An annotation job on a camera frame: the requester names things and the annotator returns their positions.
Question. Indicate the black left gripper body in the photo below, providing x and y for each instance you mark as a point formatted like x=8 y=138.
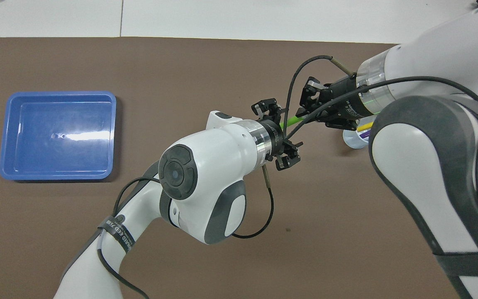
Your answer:
x=275 y=139

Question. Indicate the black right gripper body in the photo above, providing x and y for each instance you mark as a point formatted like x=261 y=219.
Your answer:
x=342 y=93

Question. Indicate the green pen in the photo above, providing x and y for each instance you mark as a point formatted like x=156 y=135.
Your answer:
x=293 y=121

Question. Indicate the yellow pen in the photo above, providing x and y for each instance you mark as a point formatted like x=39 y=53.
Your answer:
x=364 y=126

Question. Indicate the purple pen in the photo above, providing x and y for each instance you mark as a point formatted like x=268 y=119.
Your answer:
x=365 y=134

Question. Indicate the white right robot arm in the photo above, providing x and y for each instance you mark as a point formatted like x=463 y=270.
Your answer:
x=430 y=166

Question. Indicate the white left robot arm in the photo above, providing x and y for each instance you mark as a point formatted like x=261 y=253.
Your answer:
x=214 y=166

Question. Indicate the blue plastic tray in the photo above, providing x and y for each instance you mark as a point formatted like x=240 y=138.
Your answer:
x=56 y=137

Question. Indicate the clear plastic cup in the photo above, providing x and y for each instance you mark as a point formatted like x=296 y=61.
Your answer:
x=355 y=141

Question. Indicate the brown table mat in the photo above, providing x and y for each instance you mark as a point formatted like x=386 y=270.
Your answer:
x=98 y=249

